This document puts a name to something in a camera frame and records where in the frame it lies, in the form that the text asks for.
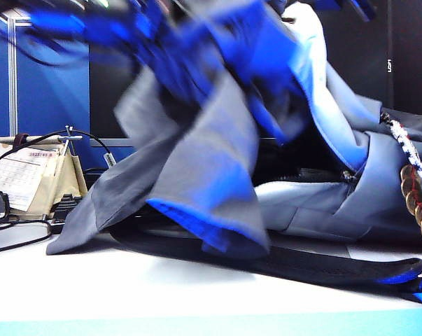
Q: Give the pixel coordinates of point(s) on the gray clothes with blue lining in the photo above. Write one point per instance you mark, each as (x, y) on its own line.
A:
(203, 157)

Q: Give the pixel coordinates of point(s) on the light gray backpack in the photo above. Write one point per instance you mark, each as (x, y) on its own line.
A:
(319, 206)

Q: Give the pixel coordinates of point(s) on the large black monitor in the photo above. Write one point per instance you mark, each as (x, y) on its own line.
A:
(105, 105)

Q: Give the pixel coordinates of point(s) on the metal cross rod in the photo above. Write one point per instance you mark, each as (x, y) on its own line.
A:
(68, 134)

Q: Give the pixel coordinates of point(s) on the black keyboard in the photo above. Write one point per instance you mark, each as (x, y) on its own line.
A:
(65, 210)

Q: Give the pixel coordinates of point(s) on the beige desk calendar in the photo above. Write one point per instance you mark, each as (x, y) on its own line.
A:
(18, 175)

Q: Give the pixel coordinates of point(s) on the dark brown loop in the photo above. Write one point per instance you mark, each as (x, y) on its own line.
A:
(20, 140)

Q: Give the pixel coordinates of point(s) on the black portrait monitor with logo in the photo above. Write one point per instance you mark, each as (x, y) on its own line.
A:
(413, 52)

